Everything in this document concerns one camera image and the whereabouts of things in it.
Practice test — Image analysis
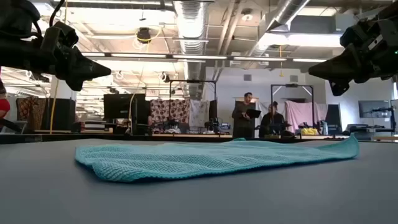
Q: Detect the white ceiling light panel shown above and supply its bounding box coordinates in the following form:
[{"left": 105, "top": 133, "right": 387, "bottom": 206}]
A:
[{"left": 257, "top": 30, "right": 343, "bottom": 49}]

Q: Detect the angled silver ceiling duct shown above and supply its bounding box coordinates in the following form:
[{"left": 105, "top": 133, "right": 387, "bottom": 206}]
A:
[{"left": 248, "top": 0, "right": 312, "bottom": 60}]

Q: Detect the pink hanging cloth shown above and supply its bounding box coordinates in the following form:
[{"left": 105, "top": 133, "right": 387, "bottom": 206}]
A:
[{"left": 285, "top": 100, "right": 329, "bottom": 133}]

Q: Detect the black ceiling-hung device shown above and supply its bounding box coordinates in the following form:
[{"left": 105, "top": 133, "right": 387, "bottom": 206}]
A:
[{"left": 136, "top": 27, "right": 152, "bottom": 44}]

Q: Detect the person with red sleeve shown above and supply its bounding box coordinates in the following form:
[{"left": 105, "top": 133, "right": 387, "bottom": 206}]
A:
[{"left": 0, "top": 79, "right": 12, "bottom": 131}]

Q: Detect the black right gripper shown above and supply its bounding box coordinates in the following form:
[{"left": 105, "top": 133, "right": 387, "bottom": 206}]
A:
[{"left": 308, "top": 46, "right": 398, "bottom": 97}]

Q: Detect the yellow power cable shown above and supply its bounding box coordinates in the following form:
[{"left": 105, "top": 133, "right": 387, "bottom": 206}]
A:
[{"left": 49, "top": 0, "right": 68, "bottom": 135}]

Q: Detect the round silver ventilation duct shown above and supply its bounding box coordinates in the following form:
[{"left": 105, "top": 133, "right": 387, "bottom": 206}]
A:
[{"left": 173, "top": 0, "right": 208, "bottom": 99}]

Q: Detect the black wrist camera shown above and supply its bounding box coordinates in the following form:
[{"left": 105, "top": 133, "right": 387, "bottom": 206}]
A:
[
  {"left": 40, "top": 21, "right": 80, "bottom": 52},
  {"left": 340, "top": 18, "right": 398, "bottom": 55}
]

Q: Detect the black metal gantry frame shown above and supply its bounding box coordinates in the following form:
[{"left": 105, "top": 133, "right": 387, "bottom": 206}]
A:
[
  {"left": 169, "top": 79, "right": 218, "bottom": 131},
  {"left": 270, "top": 83, "right": 315, "bottom": 134}
]

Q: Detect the white hanging cloth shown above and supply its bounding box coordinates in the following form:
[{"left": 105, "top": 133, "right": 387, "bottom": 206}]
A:
[{"left": 189, "top": 99, "right": 210, "bottom": 128}]

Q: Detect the person seated at bench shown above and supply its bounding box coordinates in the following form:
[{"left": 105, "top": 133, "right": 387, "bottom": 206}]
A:
[{"left": 259, "top": 101, "right": 287, "bottom": 139}]

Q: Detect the grey wall monitor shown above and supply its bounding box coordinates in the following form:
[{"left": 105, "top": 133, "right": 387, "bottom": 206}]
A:
[{"left": 358, "top": 100, "right": 391, "bottom": 119}]

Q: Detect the black computer monitor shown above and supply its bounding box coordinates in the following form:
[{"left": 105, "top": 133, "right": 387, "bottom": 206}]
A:
[{"left": 103, "top": 93, "right": 146, "bottom": 121}]

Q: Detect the brown checked hanging cloth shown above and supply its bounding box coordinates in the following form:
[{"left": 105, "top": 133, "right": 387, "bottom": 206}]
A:
[{"left": 16, "top": 96, "right": 47, "bottom": 131}]

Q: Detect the black left wrist camera cable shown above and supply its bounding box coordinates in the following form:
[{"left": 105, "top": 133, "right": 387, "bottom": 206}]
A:
[{"left": 49, "top": 0, "right": 67, "bottom": 28}]

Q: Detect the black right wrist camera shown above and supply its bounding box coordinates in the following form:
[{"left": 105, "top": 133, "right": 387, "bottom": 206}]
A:
[{"left": 340, "top": 18, "right": 398, "bottom": 55}]

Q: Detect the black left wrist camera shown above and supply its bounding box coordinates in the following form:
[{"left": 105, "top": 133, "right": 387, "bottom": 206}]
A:
[{"left": 40, "top": 21, "right": 80, "bottom": 52}]

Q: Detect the long ceiling light bar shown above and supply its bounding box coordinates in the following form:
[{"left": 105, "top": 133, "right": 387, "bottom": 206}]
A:
[{"left": 79, "top": 52, "right": 329, "bottom": 63}]

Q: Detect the dark open laptop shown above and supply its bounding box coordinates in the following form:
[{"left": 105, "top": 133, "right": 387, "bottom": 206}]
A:
[{"left": 245, "top": 108, "right": 262, "bottom": 119}]

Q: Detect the brown dotted patterned cloth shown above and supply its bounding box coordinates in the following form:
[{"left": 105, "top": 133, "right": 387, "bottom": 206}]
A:
[{"left": 150, "top": 99, "right": 191, "bottom": 133}]

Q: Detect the thin yellow hanging cord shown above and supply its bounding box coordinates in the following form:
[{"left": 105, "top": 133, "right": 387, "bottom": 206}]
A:
[{"left": 279, "top": 45, "right": 285, "bottom": 78}]

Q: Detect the teal knitted towel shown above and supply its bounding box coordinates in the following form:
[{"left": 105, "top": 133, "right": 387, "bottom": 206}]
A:
[{"left": 74, "top": 133, "right": 361, "bottom": 183}]

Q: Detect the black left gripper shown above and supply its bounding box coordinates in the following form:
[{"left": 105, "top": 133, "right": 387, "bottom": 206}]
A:
[{"left": 37, "top": 43, "right": 112, "bottom": 92}]

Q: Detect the black upright panel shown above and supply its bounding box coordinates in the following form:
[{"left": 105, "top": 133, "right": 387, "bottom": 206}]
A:
[{"left": 45, "top": 98, "right": 76, "bottom": 133}]

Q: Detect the person holding laptop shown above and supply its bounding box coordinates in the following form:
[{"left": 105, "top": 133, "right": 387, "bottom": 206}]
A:
[{"left": 231, "top": 91, "right": 256, "bottom": 139}]

